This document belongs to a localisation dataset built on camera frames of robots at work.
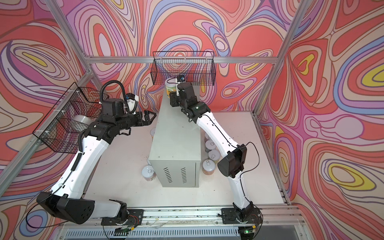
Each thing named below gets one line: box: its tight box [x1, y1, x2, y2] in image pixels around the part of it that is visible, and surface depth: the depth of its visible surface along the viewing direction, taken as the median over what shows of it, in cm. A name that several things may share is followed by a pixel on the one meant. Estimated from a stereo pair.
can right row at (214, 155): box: [208, 149, 221, 161], surface depth 91 cm
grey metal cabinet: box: [148, 93, 202, 188], surface depth 68 cm
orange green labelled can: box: [165, 77, 177, 99], surface depth 76 cm
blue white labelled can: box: [141, 165, 157, 182], surface depth 86 cm
